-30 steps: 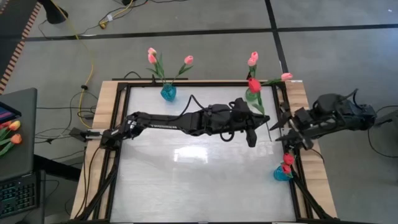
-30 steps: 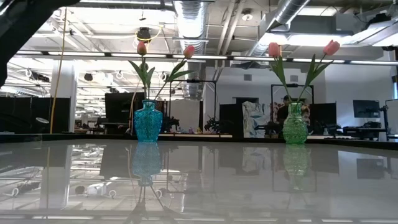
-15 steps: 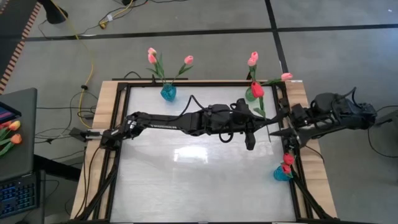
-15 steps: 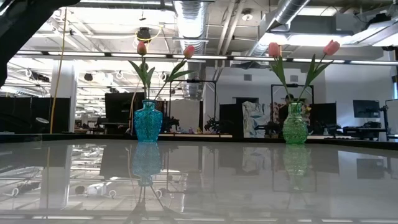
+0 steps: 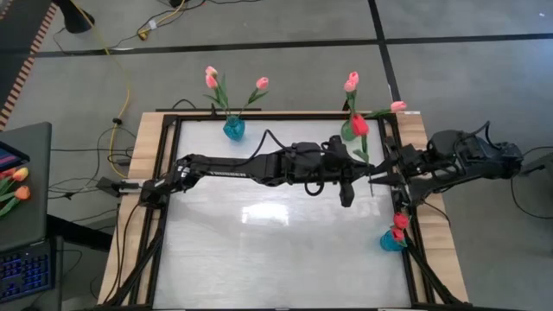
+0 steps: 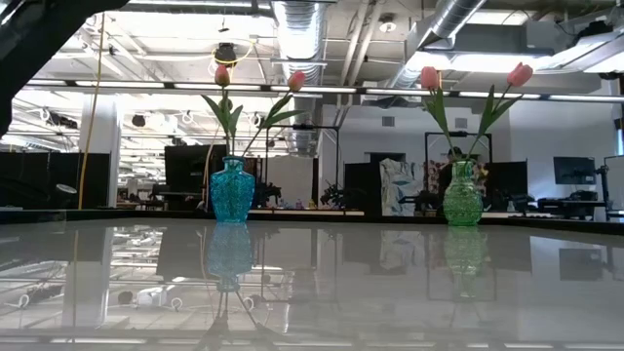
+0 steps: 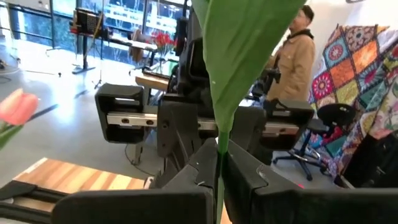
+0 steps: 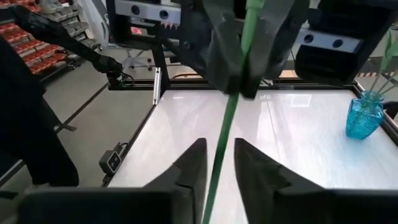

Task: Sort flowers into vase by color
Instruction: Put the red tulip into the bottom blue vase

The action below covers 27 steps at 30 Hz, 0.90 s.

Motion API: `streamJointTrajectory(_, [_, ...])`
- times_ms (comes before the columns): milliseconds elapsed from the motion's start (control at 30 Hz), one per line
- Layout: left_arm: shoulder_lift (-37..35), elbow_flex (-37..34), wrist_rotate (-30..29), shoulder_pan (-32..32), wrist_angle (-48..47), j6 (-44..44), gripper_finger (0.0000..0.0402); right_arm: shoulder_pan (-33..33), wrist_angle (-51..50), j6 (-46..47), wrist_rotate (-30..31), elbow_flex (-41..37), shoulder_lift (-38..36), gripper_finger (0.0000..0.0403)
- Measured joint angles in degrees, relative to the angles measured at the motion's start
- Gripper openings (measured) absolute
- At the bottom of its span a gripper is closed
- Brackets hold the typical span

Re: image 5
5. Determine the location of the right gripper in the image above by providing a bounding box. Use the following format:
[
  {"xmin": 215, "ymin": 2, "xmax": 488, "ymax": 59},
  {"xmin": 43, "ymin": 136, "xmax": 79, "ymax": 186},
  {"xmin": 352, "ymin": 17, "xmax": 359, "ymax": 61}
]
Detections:
[{"xmin": 369, "ymin": 143, "xmax": 435, "ymax": 198}]

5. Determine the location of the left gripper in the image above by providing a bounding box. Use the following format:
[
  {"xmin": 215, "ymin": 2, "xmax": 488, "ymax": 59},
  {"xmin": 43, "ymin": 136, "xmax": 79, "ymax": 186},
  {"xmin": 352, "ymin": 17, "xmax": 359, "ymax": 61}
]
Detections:
[{"xmin": 318, "ymin": 135, "xmax": 389, "ymax": 209}]

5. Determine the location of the red artificial tulip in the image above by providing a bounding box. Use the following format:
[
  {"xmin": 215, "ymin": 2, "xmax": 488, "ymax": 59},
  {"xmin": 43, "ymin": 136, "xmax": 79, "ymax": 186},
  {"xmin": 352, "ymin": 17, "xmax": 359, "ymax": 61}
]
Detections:
[
  {"xmin": 390, "ymin": 227, "xmax": 410, "ymax": 250},
  {"xmin": 350, "ymin": 113, "xmax": 375, "ymax": 198},
  {"xmin": 391, "ymin": 212, "xmax": 410, "ymax": 237}
]

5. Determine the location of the pink artificial tulip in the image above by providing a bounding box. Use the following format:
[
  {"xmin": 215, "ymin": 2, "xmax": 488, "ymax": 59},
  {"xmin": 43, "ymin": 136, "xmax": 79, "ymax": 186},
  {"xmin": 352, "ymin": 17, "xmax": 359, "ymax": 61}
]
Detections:
[
  {"xmin": 347, "ymin": 71, "xmax": 361, "ymax": 122},
  {"xmin": 344, "ymin": 79, "xmax": 359, "ymax": 122},
  {"xmin": 202, "ymin": 75, "xmax": 234, "ymax": 120},
  {"xmin": 204, "ymin": 65, "xmax": 234, "ymax": 120},
  {"xmin": 235, "ymin": 76, "xmax": 270, "ymax": 120},
  {"xmin": 359, "ymin": 100, "xmax": 409, "ymax": 123}
]

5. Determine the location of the green textured glass vase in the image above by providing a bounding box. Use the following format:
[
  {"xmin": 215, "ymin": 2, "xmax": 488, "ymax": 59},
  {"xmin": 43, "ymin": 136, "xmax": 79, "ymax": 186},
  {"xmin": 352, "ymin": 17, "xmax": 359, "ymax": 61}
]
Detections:
[{"xmin": 340, "ymin": 119, "xmax": 359, "ymax": 143}]

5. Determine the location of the blue textured glass vase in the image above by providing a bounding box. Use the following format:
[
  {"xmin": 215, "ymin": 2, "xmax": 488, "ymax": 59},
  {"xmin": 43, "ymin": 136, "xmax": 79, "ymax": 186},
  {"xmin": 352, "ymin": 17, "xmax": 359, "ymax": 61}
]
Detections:
[
  {"xmin": 222, "ymin": 115, "xmax": 246, "ymax": 142},
  {"xmin": 379, "ymin": 228, "xmax": 410, "ymax": 253}
]

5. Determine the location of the grey metal stand foot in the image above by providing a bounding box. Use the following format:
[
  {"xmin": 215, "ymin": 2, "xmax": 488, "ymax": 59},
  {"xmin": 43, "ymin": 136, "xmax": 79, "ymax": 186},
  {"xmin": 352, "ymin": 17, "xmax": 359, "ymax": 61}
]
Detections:
[{"xmin": 520, "ymin": 151, "xmax": 553, "ymax": 177}]

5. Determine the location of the black flat floor bar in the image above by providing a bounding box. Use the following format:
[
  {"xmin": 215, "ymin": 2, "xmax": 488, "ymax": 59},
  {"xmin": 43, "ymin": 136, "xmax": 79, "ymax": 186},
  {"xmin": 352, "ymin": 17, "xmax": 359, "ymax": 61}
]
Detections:
[{"xmin": 154, "ymin": 106, "xmax": 264, "ymax": 113}]

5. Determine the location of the black power adapter box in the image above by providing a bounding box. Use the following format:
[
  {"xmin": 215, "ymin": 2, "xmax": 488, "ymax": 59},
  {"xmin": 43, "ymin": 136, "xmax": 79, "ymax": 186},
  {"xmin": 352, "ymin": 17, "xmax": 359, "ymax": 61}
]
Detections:
[{"xmin": 95, "ymin": 175, "xmax": 143, "ymax": 195}]

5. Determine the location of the black laptop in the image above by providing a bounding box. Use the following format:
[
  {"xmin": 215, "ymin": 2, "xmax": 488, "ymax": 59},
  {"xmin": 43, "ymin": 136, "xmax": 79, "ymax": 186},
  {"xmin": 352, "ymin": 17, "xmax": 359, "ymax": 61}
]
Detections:
[{"xmin": 0, "ymin": 121, "xmax": 54, "ymax": 252}]

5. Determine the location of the black cone stand base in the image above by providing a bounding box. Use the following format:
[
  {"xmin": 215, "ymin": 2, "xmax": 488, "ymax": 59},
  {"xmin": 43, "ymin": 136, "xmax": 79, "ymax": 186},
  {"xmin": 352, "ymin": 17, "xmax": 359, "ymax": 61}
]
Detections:
[{"xmin": 52, "ymin": 0, "xmax": 97, "ymax": 35}]

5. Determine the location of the laptop with backlit keyboard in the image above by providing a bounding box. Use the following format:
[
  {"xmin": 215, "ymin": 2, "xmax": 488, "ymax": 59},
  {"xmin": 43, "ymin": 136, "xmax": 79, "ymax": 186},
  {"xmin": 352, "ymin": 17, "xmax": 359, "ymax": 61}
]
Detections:
[{"xmin": 0, "ymin": 239, "xmax": 57, "ymax": 306}]

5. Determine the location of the tablet with colourful screen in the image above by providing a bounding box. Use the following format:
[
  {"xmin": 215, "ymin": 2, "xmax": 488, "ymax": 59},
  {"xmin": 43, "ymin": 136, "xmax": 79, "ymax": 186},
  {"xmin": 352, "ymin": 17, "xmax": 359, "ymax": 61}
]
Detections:
[{"xmin": 0, "ymin": 140, "xmax": 31, "ymax": 173}]

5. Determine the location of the orange striped floor tape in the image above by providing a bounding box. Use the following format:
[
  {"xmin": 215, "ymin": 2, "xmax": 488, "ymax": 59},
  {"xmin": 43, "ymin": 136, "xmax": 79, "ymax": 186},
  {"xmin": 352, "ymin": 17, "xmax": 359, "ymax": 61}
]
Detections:
[{"xmin": 0, "ymin": 3, "xmax": 60, "ymax": 130}]

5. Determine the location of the black aluminium table frame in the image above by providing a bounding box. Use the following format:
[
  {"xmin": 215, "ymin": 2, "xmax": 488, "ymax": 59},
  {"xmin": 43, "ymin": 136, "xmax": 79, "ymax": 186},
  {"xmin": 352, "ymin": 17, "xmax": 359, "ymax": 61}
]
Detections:
[{"xmin": 97, "ymin": 110, "xmax": 472, "ymax": 311}]

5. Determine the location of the long yellow cable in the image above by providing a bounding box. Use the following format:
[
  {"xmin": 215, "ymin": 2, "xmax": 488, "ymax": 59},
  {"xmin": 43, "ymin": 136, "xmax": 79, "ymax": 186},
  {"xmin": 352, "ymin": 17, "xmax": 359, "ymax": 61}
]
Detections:
[{"xmin": 68, "ymin": 0, "xmax": 133, "ymax": 178}]

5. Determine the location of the yellow cable with connector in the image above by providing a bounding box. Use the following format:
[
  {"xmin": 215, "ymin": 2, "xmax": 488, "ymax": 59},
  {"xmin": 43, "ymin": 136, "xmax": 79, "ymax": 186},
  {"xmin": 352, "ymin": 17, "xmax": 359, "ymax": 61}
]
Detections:
[{"xmin": 137, "ymin": 0, "xmax": 188, "ymax": 41}]

